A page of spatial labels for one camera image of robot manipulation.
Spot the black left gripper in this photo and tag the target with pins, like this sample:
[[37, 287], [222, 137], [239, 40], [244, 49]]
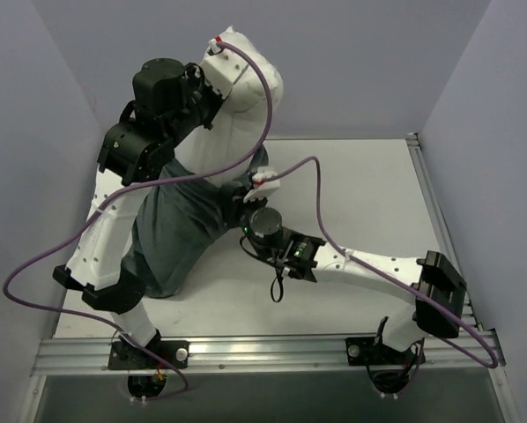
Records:
[[199, 102]]

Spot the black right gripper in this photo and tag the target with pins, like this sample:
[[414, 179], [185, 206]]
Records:
[[239, 199]]

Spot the white pillow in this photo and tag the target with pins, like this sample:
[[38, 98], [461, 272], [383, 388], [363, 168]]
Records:
[[240, 121]]

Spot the dark green pillowcase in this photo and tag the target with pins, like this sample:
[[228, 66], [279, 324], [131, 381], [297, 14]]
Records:
[[177, 223]]

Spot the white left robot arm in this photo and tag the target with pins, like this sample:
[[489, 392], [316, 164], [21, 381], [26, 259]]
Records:
[[170, 100]]

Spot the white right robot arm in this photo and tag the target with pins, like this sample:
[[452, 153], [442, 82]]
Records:
[[430, 289]]

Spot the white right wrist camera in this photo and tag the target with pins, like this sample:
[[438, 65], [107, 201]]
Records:
[[263, 183]]

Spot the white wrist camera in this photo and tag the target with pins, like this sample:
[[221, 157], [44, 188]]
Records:
[[263, 183], [222, 69]]

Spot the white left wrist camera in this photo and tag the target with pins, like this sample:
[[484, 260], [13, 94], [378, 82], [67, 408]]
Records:
[[222, 69]]

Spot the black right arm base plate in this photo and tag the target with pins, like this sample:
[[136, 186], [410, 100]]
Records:
[[364, 351]]

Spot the aluminium right side rail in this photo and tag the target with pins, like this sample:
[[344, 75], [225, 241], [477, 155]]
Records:
[[434, 209]]

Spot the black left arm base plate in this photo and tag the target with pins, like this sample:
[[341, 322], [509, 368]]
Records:
[[124, 356]]

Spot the aluminium front frame rail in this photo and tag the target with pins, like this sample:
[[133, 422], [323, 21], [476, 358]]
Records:
[[216, 355]]

